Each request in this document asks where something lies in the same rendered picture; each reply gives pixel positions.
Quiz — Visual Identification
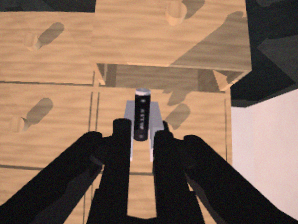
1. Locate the light wooden drawer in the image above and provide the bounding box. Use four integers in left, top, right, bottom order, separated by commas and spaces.
0, 88, 93, 168
0, 16, 95, 87
89, 0, 252, 93
0, 173, 86, 224
92, 179, 216, 224
97, 92, 226, 173

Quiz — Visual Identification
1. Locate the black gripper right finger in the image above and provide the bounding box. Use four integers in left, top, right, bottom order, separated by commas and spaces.
148, 101, 298, 224

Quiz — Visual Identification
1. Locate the tan wooden chest of drawers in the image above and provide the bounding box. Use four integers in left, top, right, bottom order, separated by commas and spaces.
0, 12, 232, 224

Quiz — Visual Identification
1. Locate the black aa battery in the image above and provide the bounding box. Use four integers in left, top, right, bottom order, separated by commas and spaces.
133, 88, 151, 142

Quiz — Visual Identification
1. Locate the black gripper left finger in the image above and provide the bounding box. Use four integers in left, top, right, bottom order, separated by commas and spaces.
0, 100, 135, 224

